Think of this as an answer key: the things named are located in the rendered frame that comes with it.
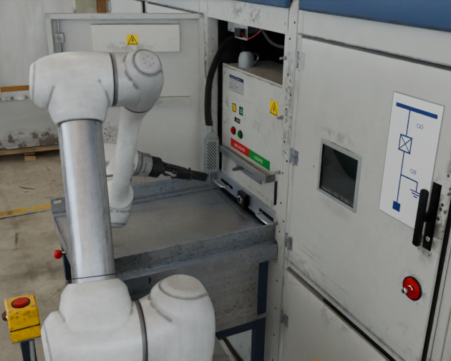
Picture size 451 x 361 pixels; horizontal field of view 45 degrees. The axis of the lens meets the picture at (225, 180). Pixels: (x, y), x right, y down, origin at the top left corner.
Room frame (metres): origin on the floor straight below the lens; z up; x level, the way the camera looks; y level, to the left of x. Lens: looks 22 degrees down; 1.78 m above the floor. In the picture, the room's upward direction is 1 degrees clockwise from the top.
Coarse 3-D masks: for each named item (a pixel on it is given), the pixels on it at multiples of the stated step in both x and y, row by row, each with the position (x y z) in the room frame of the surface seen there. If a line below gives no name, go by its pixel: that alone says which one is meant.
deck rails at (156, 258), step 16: (208, 176) 2.23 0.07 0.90; (144, 192) 2.10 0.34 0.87; (160, 192) 2.13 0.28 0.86; (176, 192) 2.16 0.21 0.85; (192, 192) 2.16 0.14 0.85; (64, 208) 1.96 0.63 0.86; (208, 240) 1.63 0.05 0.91; (224, 240) 1.65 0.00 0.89; (240, 240) 1.68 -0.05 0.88; (256, 240) 1.71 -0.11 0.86; (272, 240) 1.73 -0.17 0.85; (128, 256) 1.50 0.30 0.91; (144, 256) 1.52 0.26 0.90; (160, 256) 1.55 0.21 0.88; (176, 256) 1.57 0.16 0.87; (192, 256) 1.60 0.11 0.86; (128, 272) 1.50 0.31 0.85
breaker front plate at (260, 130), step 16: (224, 80) 2.21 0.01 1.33; (256, 80) 1.97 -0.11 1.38; (224, 96) 2.21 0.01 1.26; (240, 96) 2.08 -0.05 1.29; (256, 96) 1.97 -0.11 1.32; (272, 96) 1.87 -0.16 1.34; (224, 112) 2.21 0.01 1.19; (256, 112) 1.96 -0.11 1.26; (224, 128) 2.21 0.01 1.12; (240, 128) 2.08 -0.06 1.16; (256, 128) 1.96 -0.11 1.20; (272, 128) 1.86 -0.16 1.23; (224, 144) 2.21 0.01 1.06; (256, 144) 1.96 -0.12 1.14; (272, 144) 1.86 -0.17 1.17; (224, 160) 2.20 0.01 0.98; (272, 160) 1.85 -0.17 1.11; (240, 176) 2.07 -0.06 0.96; (256, 192) 1.95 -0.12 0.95; (272, 192) 1.84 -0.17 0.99; (272, 208) 1.84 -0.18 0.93
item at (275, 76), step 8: (224, 64) 2.21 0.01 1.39; (232, 64) 2.21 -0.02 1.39; (256, 64) 2.22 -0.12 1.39; (264, 64) 2.22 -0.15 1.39; (272, 64) 2.22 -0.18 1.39; (280, 64) 2.22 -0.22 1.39; (248, 72) 2.03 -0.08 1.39; (256, 72) 2.05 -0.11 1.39; (264, 72) 2.05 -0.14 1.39; (272, 72) 2.05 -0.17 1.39; (280, 72) 2.06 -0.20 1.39; (272, 80) 1.89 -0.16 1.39; (280, 80) 1.91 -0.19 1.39
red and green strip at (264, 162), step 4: (232, 140) 2.14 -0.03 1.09; (232, 144) 2.14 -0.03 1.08; (236, 144) 2.10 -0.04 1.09; (240, 144) 2.08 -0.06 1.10; (236, 148) 2.10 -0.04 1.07; (240, 148) 2.07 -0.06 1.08; (244, 148) 2.04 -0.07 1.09; (244, 152) 2.04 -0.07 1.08; (248, 152) 2.01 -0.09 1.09; (252, 152) 1.98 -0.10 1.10; (248, 156) 2.01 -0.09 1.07; (252, 156) 1.98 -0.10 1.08; (256, 156) 1.95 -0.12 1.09; (260, 156) 1.93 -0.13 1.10; (256, 160) 1.95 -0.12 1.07; (260, 160) 1.93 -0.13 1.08; (264, 160) 1.90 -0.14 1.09; (260, 164) 1.93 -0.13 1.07; (264, 164) 1.90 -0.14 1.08; (268, 164) 1.87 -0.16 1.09; (268, 168) 1.87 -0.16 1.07
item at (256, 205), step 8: (224, 176) 2.18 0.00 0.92; (224, 184) 2.17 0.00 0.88; (232, 184) 2.11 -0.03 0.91; (232, 192) 2.11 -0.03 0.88; (248, 192) 1.99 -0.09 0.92; (248, 200) 1.98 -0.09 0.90; (256, 200) 1.92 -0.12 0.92; (256, 208) 1.92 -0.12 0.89; (264, 208) 1.86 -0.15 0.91; (264, 216) 1.86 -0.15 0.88; (272, 216) 1.81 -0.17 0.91
